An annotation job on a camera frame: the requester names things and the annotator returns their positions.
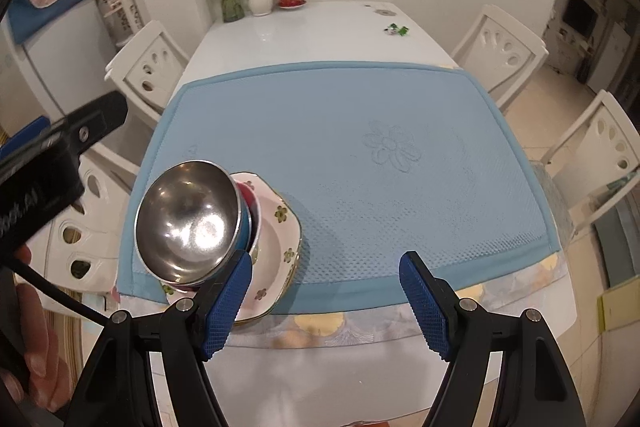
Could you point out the pink steel bowl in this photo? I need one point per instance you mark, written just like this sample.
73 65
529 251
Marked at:
248 190

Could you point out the white chair near right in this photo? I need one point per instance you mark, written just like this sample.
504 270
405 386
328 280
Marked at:
602 171

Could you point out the green candy wrapper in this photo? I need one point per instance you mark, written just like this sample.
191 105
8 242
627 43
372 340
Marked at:
395 30

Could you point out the left hand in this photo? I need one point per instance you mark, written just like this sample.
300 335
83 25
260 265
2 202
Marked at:
49 382

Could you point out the white chair far right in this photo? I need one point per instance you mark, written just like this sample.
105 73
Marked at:
501 53

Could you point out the white refrigerator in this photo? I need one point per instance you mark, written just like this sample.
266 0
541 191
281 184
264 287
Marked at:
608 63

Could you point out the white chair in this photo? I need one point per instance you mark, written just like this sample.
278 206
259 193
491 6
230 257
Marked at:
147 71
602 171
501 53
79 249

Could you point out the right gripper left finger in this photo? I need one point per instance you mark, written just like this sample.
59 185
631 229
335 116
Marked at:
116 386

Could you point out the blue steel bowl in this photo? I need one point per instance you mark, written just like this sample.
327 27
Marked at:
189 222

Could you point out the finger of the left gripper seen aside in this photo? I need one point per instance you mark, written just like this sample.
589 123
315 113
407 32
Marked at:
92 122

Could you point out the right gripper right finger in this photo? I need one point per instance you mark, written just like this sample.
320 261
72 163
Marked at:
535 387

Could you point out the white chair far left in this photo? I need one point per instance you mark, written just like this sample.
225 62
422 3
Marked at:
147 71

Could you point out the white chair near left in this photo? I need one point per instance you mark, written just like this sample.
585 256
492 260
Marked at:
79 249

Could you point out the light blue table mat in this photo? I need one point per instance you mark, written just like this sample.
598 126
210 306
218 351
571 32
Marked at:
375 160

